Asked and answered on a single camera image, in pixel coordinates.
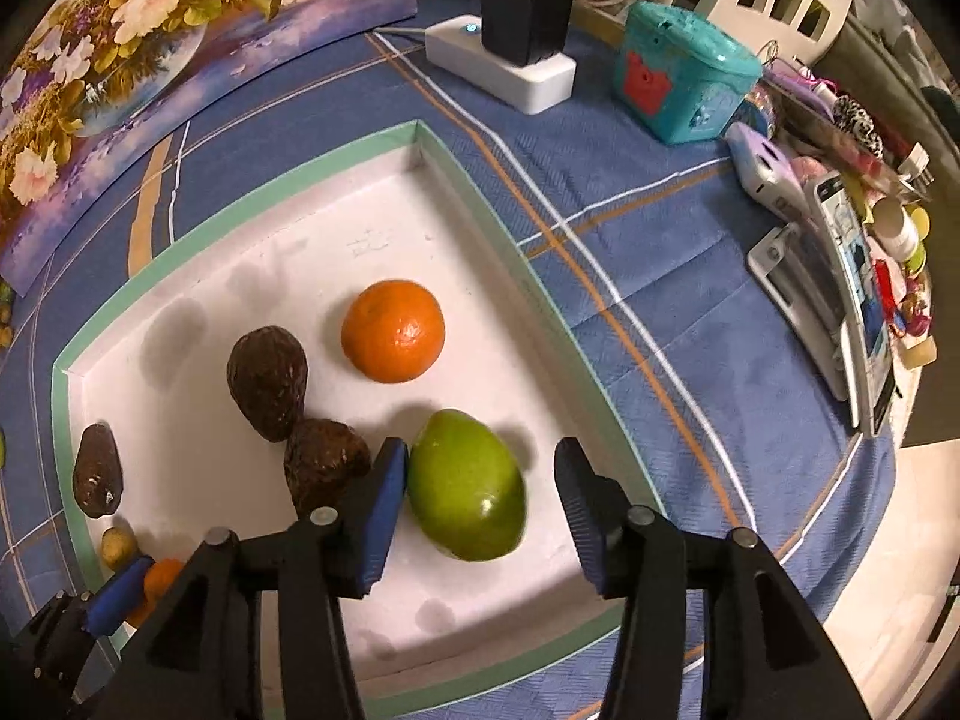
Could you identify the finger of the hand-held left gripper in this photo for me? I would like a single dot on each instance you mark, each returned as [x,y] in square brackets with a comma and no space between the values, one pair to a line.
[116,594]

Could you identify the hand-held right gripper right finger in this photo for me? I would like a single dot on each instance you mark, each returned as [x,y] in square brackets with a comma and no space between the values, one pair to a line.
[581,532]

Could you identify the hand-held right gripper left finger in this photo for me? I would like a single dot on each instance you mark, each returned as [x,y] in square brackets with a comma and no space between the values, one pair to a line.
[379,517]

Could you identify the small tan longan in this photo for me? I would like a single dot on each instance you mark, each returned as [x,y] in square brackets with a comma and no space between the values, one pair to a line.
[118,547]

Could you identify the small tangerine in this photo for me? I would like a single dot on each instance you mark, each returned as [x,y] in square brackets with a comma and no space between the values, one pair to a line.
[161,577]

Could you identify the pear-shaped dark brown avocado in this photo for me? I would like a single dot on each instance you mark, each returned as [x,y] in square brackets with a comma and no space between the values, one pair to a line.
[322,465]

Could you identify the green mango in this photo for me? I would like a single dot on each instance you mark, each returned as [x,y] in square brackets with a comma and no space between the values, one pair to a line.
[465,487]

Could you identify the small dark brown avocado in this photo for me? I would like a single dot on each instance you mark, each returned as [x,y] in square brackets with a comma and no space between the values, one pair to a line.
[97,472]

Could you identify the large dark brown avocado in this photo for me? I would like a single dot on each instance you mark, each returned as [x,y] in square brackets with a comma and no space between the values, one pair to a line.
[266,382]

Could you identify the large orange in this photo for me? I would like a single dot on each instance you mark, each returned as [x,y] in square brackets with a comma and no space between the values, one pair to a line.
[394,330]

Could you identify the white tray with green rim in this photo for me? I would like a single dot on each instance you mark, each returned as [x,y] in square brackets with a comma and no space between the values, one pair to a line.
[480,300]

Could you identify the blue plaid tablecloth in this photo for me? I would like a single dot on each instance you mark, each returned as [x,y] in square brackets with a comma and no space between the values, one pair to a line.
[675,300]

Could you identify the white lilac handheld device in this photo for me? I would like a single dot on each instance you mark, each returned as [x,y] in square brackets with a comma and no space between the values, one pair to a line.
[765,172]

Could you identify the white small bottle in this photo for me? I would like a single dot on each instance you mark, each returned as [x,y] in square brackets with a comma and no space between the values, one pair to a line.
[896,229]

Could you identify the white power strip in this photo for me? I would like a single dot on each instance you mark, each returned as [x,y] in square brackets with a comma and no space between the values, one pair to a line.
[525,82]

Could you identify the teal plastic box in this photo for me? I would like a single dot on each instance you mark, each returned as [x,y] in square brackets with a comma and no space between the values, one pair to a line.
[690,75]

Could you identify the black white patterned item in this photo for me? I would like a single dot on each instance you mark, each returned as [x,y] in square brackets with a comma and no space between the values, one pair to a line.
[859,124]

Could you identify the black charger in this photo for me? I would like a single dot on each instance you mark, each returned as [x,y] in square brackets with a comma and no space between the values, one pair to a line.
[525,7]

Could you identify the flower painting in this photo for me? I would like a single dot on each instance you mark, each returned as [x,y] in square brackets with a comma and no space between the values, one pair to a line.
[112,52]

